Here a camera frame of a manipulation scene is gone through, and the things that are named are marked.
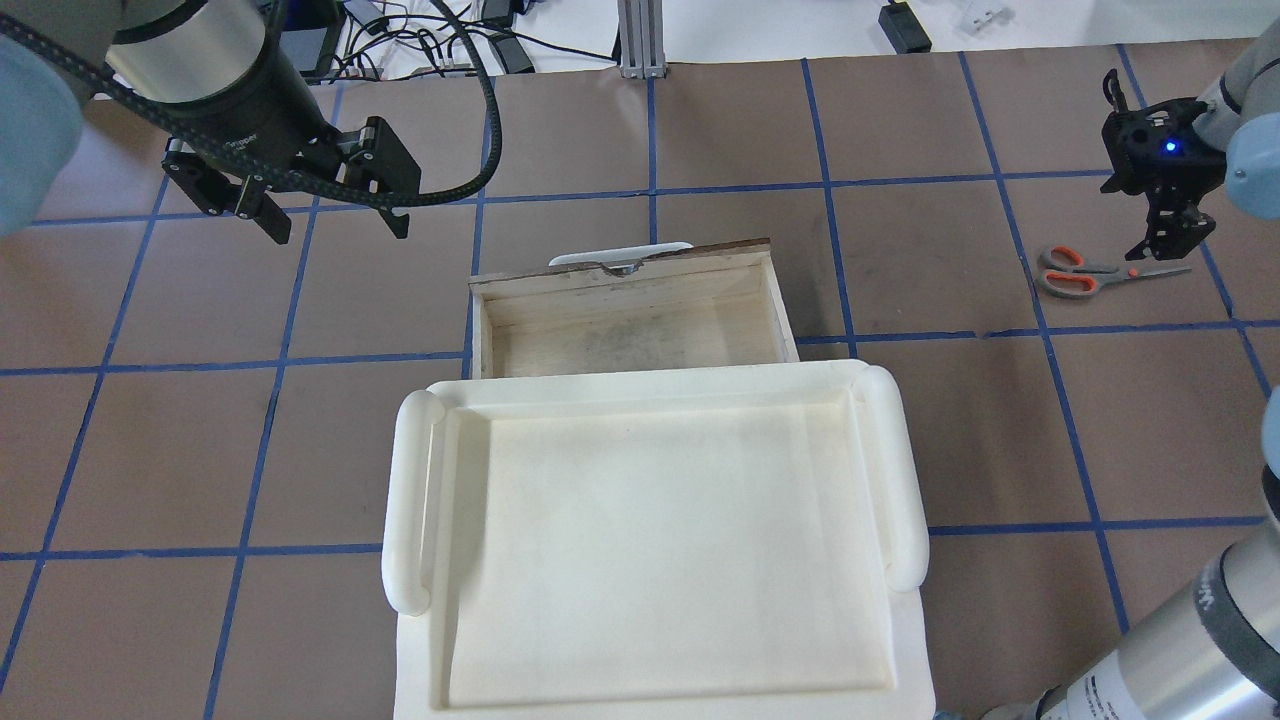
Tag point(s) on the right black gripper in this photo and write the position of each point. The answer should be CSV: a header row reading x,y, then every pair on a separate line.
x,y
1150,160

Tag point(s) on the white drawer handle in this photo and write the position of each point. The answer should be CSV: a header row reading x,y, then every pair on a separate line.
x,y
619,261

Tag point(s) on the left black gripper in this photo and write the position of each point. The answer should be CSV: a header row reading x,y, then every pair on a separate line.
x,y
243,122

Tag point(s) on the clear plastic parts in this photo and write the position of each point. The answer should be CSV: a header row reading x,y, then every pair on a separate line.
x,y
975,15

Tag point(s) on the black power adapter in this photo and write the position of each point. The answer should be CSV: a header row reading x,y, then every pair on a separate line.
x,y
903,29

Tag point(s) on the aluminium frame post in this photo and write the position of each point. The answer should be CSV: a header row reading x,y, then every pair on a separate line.
x,y
640,32

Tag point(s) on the orange grey scissors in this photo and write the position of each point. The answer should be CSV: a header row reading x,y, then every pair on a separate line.
x,y
1067,274

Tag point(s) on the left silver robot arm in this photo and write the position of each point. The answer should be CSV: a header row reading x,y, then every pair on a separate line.
x,y
242,123

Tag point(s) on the white foam tray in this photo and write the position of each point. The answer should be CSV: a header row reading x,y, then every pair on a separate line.
x,y
741,542

